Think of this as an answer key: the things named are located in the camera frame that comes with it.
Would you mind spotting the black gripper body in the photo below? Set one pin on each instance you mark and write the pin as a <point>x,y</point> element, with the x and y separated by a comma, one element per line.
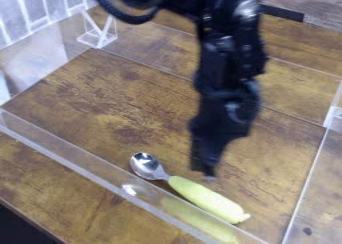
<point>226,113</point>

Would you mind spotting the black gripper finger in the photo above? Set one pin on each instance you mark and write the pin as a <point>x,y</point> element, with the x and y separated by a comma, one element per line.
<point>196,159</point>
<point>210,161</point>

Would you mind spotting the green handled metal spoon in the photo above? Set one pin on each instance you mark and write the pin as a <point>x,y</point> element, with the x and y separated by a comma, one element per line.
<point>147,167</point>

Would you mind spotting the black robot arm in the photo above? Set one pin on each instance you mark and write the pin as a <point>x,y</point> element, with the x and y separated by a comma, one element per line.
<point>233,59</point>

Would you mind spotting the clear acrylic right barrier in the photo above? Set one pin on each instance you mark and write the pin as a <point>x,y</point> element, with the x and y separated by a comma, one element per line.
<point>316,223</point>

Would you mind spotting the clear acrylic barrier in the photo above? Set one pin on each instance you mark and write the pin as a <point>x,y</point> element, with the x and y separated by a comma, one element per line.
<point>316,223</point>
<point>153,195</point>

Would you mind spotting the clear acrylic front barrier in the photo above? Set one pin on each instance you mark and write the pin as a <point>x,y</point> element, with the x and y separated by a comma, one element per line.
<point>153,195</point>

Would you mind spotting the black wall strip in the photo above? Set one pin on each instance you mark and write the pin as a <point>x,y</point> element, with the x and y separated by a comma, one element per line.
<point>284,13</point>

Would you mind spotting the clear acrylic corner bracket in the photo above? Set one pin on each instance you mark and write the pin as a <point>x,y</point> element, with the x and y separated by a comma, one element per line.
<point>98,37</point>

